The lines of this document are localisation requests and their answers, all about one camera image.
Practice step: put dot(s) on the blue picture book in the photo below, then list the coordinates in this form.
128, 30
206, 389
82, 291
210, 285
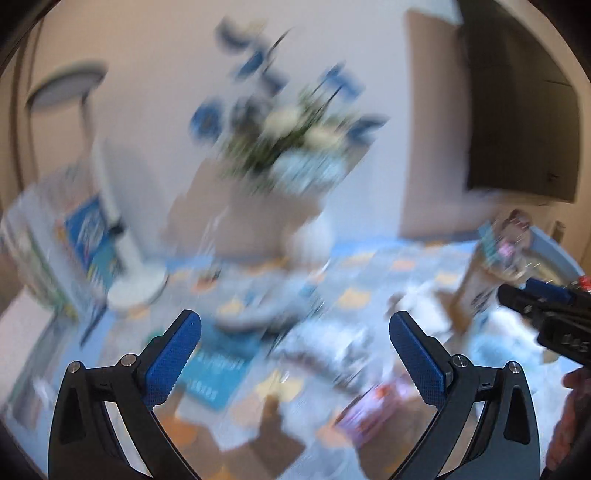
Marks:
92, 240

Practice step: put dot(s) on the black wall television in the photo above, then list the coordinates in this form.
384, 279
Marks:
521, 106

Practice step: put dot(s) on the teal towel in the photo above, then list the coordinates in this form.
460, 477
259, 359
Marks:
219, 364

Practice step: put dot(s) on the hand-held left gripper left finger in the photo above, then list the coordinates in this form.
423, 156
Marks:
175, 355

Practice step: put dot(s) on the white desk lamp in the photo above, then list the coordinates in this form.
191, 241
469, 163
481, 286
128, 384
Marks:
104, 184

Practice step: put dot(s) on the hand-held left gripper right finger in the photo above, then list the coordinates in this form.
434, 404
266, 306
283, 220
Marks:
418, 360

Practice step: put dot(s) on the person's right hand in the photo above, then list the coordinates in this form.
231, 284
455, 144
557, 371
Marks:
579, 387

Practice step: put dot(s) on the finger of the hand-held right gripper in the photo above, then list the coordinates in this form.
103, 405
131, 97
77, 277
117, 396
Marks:
519, 302
549, 290

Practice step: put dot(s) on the blue and white flower bouquet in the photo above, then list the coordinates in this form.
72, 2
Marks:
286, 124

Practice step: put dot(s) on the printed table mat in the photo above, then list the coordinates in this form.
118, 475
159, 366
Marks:
369, 267

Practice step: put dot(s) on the round beige storage basket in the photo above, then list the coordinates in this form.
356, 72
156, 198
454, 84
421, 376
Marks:
478, 286

